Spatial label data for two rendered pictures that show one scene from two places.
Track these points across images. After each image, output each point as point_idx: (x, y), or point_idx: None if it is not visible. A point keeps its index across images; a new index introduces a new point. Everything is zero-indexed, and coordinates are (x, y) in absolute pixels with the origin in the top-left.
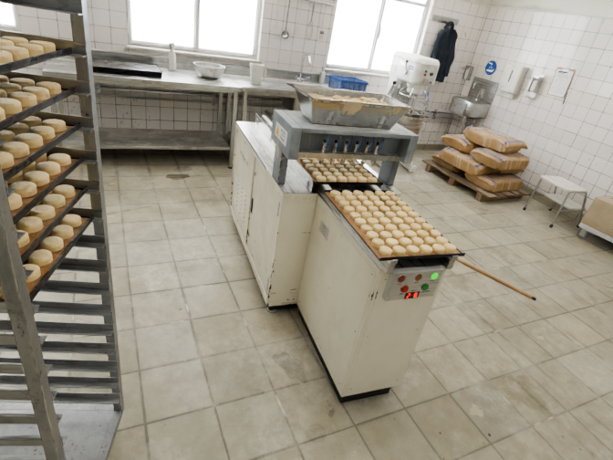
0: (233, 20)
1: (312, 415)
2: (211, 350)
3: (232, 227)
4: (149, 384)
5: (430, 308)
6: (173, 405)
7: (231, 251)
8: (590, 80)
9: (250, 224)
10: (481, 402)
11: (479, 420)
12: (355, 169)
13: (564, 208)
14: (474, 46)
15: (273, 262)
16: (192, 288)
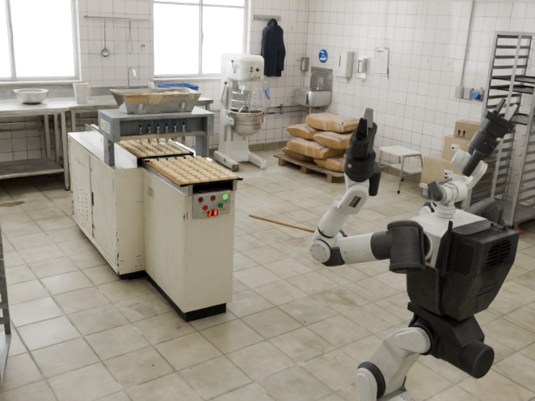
0: (50, 45)
1: (162, 331)
2: (73, 309)
3: (77, 234)
4: (25, 333)
5: (233, 226)
6: (48, 340)
7: (80, 250)
8: (402, 55)
9: (94, 217)
10: (302, 307)
11: (298, 316)
12: (172, 147)
13: (414, 176)
14: (304, 37)
15: (116, 231)
16: (48, 278)
